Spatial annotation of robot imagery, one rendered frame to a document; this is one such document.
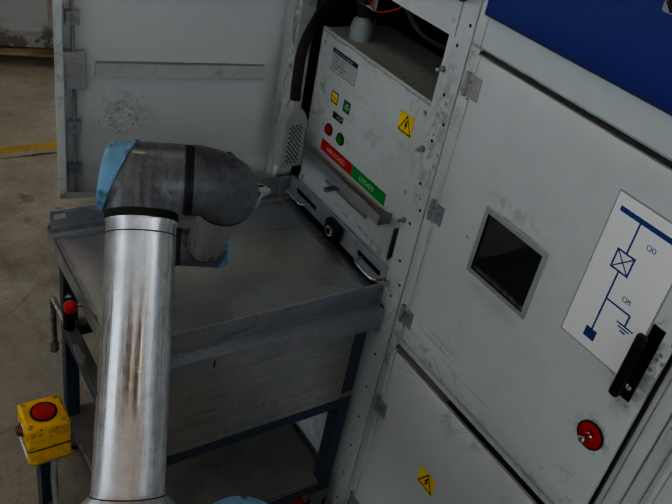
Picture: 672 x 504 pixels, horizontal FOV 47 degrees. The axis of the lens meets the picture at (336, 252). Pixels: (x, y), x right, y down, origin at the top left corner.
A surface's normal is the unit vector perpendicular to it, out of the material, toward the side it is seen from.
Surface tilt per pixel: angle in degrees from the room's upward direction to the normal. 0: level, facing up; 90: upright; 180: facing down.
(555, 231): 90
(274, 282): 0
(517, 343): 90
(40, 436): 90
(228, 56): 90
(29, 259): 0
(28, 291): 0
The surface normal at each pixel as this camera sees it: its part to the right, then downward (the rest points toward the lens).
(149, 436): 0.71, -0.09
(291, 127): 0.52, 0.55
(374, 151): -0.84, 0.18
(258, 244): 0.17, -0.81
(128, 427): 0.18, -0.14
